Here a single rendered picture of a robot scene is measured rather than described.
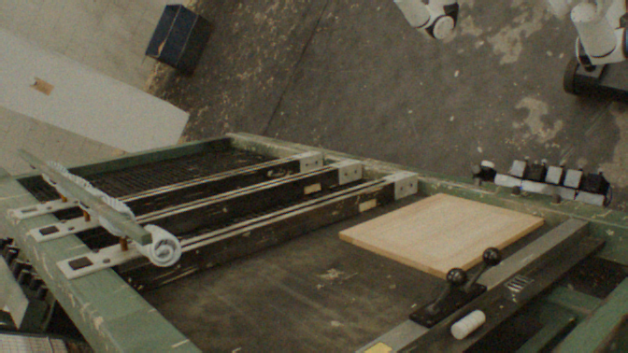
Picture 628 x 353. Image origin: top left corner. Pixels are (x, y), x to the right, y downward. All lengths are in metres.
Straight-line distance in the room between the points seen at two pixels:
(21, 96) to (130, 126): 0.97
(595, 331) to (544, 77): 1.99
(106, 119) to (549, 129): 3.78
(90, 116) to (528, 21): 3.70
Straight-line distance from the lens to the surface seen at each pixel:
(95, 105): 4.95
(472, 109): 2.96
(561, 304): 1.28
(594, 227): 1.56
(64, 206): 1.67
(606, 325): 1.05
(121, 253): 1.23
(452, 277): 0.92
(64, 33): 6.24
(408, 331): 0.96
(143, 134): 5.14
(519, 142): 2.75
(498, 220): 1.57
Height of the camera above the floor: 2.37
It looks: 42 degrees down
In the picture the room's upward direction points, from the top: 66 degrees counter-clockwise
